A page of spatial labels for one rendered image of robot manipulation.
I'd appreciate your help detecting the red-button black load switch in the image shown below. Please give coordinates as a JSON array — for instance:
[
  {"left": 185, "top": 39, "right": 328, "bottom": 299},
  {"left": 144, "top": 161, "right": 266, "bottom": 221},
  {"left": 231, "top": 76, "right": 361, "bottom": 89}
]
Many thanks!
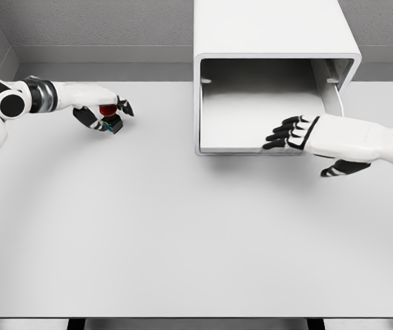
[{"left": 98, "top": 103, "right": 125, "bottom": 136}]

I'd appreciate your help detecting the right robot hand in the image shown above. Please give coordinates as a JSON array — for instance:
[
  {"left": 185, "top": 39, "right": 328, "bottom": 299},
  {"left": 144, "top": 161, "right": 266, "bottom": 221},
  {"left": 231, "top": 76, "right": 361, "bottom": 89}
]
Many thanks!
[{"left": 262, "top": 115, "right": 381, "bottom": 178}]

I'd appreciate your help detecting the white cabinet drawer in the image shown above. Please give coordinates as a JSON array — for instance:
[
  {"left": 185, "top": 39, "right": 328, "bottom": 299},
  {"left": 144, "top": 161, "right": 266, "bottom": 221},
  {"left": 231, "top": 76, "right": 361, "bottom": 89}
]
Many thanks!
[{"left": 194, "top": 58, "right": 346, "bottom": 157}]

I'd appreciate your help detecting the white tabletop storage cabinet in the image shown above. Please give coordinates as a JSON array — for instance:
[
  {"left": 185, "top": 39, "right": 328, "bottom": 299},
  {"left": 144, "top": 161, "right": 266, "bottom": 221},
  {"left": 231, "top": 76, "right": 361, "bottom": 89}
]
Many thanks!
[{"left": 193, "top": 0, "right": 363, "bottom": 101}]

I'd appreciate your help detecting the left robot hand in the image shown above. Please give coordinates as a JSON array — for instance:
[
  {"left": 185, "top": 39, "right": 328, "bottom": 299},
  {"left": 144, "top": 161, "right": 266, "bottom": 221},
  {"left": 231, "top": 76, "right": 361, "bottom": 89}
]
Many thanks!
[{"left": 70, "top": 82, "right": 136, "bottom": 133}]

